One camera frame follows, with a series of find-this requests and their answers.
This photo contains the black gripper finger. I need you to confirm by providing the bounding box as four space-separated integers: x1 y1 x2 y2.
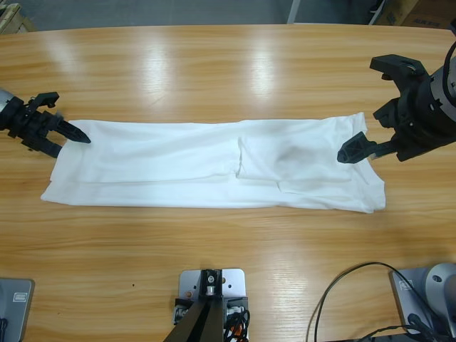
33 137 63 159
336 130 378 165
56 119 93 145
373 99 400 131

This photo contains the thin black wire bundle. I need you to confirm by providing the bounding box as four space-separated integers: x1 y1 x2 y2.
405 311 456 342

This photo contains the white upright pole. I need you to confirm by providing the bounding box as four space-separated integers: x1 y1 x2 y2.
286 0 303 24

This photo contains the dark camera post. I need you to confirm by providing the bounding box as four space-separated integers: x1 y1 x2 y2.
166 269 225 342

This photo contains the white slanted leg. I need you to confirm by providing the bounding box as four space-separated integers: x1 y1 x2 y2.
368 0 388 25

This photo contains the long black cable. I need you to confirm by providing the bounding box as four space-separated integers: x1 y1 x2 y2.
308 262 393 342

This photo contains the white t-shirt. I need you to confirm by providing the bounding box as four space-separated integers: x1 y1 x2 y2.
41 112 388 214

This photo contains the brown cardboard box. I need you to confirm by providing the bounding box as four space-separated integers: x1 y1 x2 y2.
377 0 420 26

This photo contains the dark printed box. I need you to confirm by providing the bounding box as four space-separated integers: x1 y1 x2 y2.
402 0 453 29

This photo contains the orange and black cable bunch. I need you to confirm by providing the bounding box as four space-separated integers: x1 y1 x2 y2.
223 309 252 342

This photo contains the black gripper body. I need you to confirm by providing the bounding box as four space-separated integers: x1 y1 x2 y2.
370 67 456 163
0 99 64 147

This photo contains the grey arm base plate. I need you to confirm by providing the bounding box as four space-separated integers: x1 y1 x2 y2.
0 277 36 342
388 266 456 336

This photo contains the thin twisted cable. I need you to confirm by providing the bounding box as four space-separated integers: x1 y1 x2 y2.
356 323 407 342

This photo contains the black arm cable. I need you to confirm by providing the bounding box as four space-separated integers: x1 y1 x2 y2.
442 41 456 101

